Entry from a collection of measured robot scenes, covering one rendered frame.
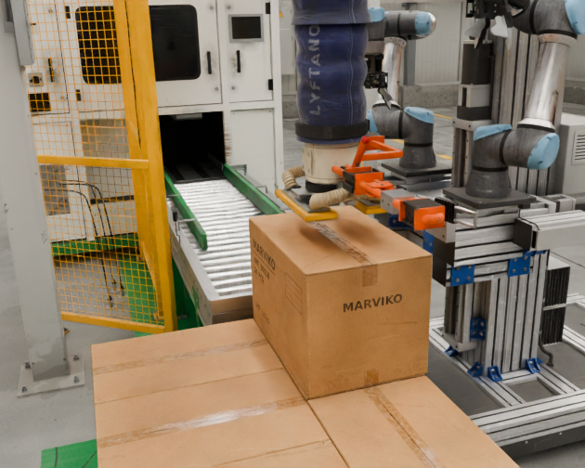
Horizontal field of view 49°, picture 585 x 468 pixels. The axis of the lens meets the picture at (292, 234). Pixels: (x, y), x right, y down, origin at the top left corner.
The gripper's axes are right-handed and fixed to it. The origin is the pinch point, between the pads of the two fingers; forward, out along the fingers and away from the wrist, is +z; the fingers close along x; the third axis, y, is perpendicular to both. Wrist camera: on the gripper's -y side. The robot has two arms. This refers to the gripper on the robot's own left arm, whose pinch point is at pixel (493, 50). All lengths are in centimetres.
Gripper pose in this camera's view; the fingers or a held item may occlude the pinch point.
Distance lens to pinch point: 189.6
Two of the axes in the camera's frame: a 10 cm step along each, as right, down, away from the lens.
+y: -9.5, 1.2, -2.9
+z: 0.3, 9.5, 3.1
